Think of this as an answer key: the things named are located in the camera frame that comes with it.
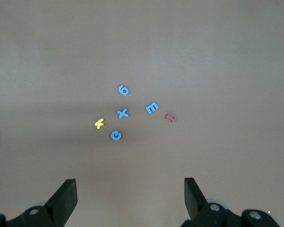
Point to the yellow foam letter k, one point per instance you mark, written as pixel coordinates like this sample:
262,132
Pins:
99,123

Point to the blue foam digit nine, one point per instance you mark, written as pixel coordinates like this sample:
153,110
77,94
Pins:
126,92

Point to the blue foam letter m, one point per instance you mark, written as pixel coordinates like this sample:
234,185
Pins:
152,107

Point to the red foam letter I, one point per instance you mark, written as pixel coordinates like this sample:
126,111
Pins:
171,117

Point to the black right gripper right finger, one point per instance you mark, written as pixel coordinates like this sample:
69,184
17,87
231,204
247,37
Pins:
196,205

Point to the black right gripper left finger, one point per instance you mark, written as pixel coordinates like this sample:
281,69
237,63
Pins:
61,205

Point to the blue foam letter c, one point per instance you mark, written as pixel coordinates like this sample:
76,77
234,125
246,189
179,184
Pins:
113,135

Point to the blue foam letter x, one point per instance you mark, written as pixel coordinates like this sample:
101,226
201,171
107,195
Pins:
122,113

